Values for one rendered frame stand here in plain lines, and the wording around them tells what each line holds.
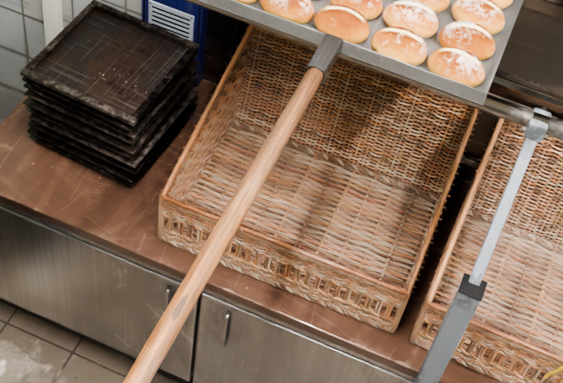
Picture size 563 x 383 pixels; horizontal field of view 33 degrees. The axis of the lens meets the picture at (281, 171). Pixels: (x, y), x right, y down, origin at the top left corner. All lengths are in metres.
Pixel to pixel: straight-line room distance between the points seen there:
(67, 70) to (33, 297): 0.65
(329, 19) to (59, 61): 0.72
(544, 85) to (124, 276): 1.01
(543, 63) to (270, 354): 0.87
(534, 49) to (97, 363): 1.37
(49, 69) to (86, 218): 0.33
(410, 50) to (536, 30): 0.46
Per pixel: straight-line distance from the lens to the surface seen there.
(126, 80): 2.11
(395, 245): 2.16
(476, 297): 1.68
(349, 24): 1.66
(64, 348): 2.63
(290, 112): 1.50
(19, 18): 2.66
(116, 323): 2.39
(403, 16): 1.71
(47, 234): 2.23
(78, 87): 2.09
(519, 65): 2.07
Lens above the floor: 2.29
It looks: 49 degrees down
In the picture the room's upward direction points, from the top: 11 degrees clockwise
